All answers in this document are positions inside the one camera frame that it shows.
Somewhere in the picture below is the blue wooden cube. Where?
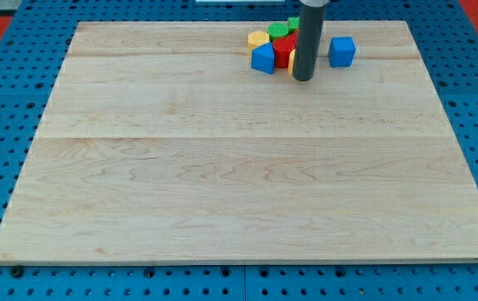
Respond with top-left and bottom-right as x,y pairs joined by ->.
328,37 -> 356,68

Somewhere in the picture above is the yellow hexagonal wooden block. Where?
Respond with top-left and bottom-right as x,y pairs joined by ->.
247,31 -> 270,57

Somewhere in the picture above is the green wooden block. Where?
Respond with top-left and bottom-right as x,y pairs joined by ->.
287,17 -> 300,34

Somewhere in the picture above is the red wooden cylinder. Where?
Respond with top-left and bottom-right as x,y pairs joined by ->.
272,38 -> 296,69

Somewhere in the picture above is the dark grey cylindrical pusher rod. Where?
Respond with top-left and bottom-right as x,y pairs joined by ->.
292,5 -> 327,81

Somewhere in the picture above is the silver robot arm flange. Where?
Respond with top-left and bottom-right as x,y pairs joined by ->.
300,0 -> 330,8

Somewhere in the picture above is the light wooden board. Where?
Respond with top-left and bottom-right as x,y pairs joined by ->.
0,21 -> 478,266

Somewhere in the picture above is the blue triangular wooden block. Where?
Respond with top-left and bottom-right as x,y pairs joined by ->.
251,43 -> 275,74

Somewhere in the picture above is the green wooden cylinder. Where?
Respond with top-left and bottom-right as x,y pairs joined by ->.
267,23 -> 289,42

